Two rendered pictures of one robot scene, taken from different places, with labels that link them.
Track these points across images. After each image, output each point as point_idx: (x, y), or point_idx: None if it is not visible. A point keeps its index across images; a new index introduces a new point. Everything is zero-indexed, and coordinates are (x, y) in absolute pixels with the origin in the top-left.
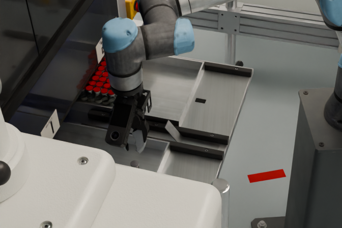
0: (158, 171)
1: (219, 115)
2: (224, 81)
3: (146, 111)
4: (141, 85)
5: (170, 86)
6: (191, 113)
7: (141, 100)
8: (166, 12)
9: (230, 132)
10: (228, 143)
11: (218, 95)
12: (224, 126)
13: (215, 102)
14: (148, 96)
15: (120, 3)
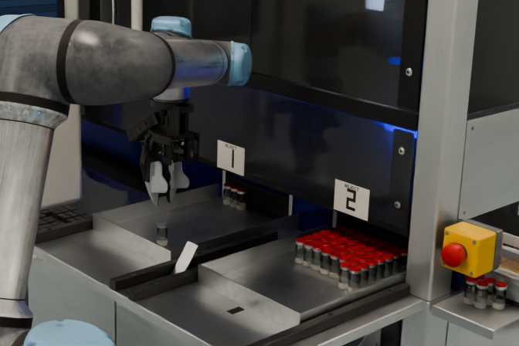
0: (139, 239)
1: (188, 312)
2: (256, 338)
3: (259, 273)
4: (156, 104)
5: (291, 300)
6: (218, 297)
7: (163, 133)
8: (171, 39)
9: (147, 308)
10: (132, 303)
11: (228, 323)
12: (163, 307)
13: (219, 317)
14: (165, 140)
15: (420, 200)
